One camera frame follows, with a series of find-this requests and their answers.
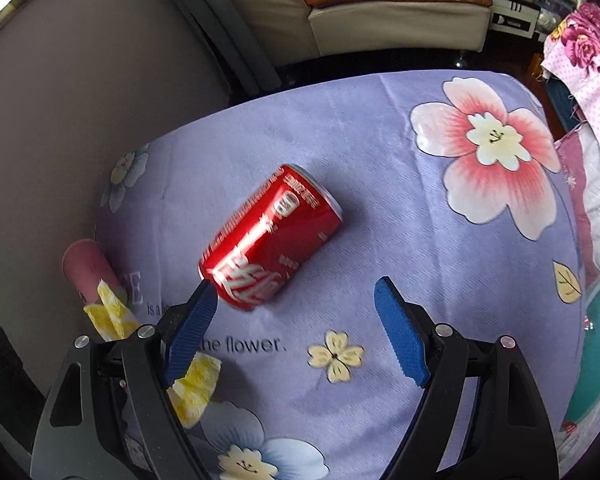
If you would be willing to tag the beige sofa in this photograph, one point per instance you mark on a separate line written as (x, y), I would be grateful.
(380, 30)

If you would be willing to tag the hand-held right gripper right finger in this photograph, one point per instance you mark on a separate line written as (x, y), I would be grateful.
(400, 330)

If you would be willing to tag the pink floral blanket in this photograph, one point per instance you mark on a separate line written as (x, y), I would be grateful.
(595, 90)

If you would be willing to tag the pink cylindrical can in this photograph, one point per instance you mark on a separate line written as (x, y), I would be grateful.
(85, 265)

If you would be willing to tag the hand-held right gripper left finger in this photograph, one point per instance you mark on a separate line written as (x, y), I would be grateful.
(192, 330)

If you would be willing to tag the purple floral tablecloth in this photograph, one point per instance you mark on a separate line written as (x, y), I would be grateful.
(380, 210)

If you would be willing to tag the white media cabinet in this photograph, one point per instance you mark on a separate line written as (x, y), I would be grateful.
(520, 15)

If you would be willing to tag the red soda can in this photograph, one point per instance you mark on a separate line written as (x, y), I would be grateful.
(270, 240)

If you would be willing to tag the grey curtain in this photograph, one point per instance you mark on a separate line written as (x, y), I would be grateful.
(220, 25)

